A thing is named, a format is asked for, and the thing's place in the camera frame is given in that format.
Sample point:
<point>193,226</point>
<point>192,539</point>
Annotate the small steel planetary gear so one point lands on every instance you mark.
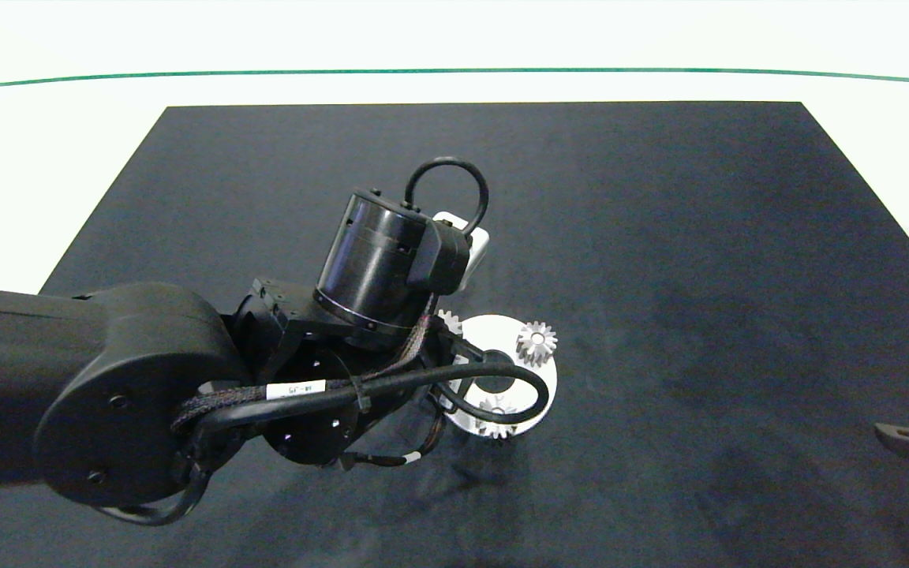
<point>450,322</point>
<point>502,431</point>
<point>546,349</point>

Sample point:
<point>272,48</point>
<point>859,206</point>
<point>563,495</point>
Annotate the round white carrier plate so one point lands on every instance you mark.
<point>494,331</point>

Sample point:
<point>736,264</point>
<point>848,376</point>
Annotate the dark table mat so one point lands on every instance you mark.
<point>660,197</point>

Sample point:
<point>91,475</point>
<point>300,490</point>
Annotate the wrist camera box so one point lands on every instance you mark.
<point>476,244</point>

